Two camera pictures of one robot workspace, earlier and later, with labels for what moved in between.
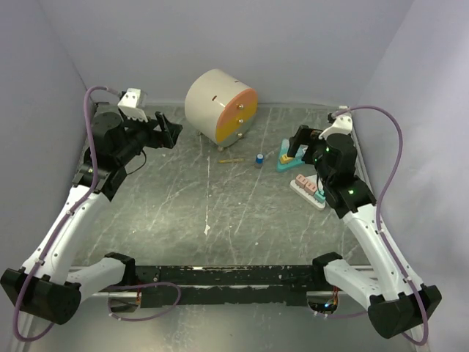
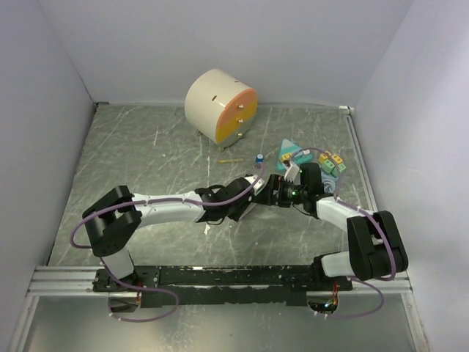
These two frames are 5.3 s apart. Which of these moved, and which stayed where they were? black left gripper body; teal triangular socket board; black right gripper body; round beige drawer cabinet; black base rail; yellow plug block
Moved: black right gripper body; black left gripper body
Stayed: black base rail; yellow plug block; round beige drawer cabinet; teal triangular socket board
